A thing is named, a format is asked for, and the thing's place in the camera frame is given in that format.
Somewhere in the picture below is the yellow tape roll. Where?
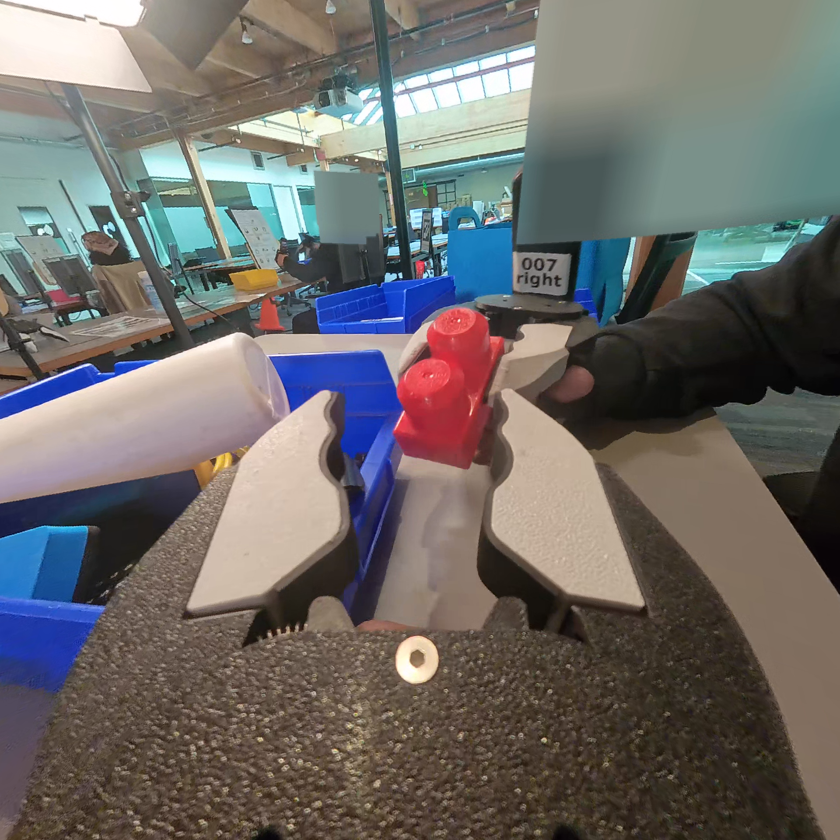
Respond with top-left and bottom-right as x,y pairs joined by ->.
196,449 -> 248,491

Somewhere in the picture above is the person's right forearm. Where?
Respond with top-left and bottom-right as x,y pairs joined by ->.
567,217 -> 840,421

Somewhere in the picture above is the red toy building block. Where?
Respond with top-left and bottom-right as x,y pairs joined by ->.
392,307 -> 506,469

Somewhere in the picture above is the ceiling projector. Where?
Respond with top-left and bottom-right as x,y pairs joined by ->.
312,77 -> 365,120

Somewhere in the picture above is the black pole stand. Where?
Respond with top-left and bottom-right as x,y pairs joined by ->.
369,0 -> 417,281
61,84 -> 196,350

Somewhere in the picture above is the white plastic cup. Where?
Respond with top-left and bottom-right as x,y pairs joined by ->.
0,332 -> 291,505

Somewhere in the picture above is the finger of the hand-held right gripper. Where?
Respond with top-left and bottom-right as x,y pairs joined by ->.
487,320 -> 575,411
398,306 -> 460,388

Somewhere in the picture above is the person's right hand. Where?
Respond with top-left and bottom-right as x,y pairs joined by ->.
545,365 -> 597,404

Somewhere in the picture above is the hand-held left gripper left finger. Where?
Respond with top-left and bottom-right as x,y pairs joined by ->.
185,390 -> 361,627

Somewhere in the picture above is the wooden work table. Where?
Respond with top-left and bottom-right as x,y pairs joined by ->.
0,276 -> 328,378

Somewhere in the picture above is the light blue foam block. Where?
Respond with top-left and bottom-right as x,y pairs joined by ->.
0,525 -> 91,603

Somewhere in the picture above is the blue plastic bin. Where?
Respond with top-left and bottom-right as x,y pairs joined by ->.
316,276 -> 455,334
0,350 -> 404,693

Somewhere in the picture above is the white sign board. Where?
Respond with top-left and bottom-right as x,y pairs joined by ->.
226,209 -> 281,270

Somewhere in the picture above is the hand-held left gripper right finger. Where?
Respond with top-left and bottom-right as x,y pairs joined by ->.
478,387 -> 648,627

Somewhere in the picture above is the blue corrugated plastic tote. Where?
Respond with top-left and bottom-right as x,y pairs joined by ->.
448,206 -> 632,324

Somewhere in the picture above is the LED light panel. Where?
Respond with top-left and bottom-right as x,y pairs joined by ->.
0,0 -> 153,94

